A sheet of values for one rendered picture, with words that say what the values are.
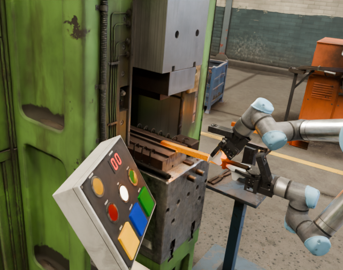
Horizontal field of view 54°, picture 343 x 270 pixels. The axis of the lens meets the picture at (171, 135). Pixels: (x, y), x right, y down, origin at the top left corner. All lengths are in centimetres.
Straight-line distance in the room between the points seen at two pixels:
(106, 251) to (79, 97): 55
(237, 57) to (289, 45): 135
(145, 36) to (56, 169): 69
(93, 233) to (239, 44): 861
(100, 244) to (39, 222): 93
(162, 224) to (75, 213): 72
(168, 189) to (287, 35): 778
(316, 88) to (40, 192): 389
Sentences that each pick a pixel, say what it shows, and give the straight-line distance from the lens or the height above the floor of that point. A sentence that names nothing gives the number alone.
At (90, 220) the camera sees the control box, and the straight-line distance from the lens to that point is 90.
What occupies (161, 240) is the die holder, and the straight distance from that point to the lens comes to 161.
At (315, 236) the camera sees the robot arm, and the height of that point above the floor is 93.
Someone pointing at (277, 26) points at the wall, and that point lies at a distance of 903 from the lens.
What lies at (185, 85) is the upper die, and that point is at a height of 129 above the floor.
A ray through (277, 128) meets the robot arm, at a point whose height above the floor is 124.
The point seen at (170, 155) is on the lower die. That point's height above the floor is 99.
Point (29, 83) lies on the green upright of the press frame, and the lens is 153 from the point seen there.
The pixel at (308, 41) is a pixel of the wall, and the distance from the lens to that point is 892.
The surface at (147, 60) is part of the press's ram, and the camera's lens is 133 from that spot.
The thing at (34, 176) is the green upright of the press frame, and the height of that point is 82.
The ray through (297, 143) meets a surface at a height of 96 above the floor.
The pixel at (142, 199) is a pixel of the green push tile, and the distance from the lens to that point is 111.
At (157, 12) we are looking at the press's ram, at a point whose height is 158.
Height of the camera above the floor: 164
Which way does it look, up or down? 22 degrees down
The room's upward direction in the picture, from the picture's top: 5 degrees clockwise
